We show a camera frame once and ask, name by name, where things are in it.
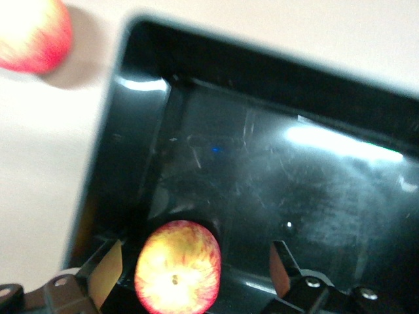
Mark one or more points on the brown table cover mat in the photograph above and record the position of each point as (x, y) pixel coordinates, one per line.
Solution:
(49, 147)

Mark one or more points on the red yellow pomegranate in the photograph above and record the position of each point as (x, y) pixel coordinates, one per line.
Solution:
(29, 36)

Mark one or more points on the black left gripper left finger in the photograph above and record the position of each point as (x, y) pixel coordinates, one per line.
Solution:
(65, 294)

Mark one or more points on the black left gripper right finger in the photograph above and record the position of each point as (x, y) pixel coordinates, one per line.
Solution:
(311, 296)

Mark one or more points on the red yellow apple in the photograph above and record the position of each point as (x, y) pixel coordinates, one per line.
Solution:
(178, 268)

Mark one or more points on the black plastic box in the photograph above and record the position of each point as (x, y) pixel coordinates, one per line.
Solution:
(278, 180)

